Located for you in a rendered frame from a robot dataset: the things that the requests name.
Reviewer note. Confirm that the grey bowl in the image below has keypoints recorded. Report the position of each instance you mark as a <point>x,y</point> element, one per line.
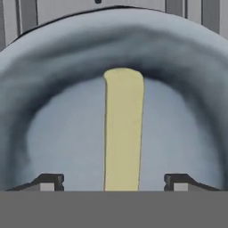
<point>71,59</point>

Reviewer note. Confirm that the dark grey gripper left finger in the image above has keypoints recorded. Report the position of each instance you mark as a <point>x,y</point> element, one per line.
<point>50,178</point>

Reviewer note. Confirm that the yellow butter stick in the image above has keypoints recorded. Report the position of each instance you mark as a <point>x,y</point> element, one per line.
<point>123,127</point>

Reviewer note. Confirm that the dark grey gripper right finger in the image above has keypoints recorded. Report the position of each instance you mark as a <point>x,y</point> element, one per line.
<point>177,178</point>

